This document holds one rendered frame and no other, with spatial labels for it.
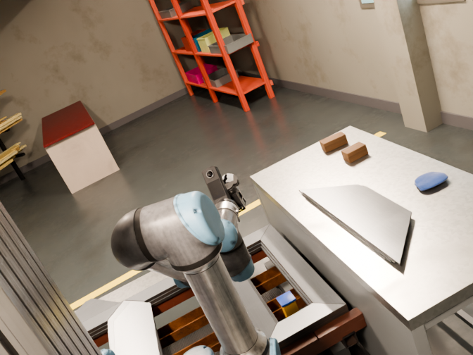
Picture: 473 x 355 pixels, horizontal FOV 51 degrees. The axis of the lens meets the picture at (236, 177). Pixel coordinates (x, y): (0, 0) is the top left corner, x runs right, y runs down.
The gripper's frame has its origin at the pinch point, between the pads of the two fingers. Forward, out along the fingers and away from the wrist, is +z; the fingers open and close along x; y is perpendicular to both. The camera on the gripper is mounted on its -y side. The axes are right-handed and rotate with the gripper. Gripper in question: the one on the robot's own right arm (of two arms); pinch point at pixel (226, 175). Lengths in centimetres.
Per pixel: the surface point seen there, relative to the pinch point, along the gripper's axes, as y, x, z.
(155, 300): 53, -69, 33
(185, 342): 82, -71, 34
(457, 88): 128, 133, 274
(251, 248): 59, -24, 51
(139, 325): 51, -72, 16
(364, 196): 43, 35, 27
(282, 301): 56, -8, 3
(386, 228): 44, 37, 3
